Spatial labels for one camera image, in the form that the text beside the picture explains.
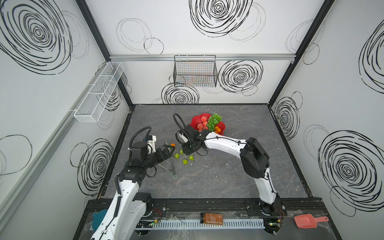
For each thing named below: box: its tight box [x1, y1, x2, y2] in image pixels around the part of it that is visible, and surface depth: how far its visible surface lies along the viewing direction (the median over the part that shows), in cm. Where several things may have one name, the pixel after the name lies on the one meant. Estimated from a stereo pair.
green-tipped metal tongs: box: [157, 156, 178, 180], surface depth 87 cm
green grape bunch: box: [207, 113, 223, 132], surface depth 104 cm
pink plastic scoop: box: [294, 213, 329, 229], surface depth 71 cm
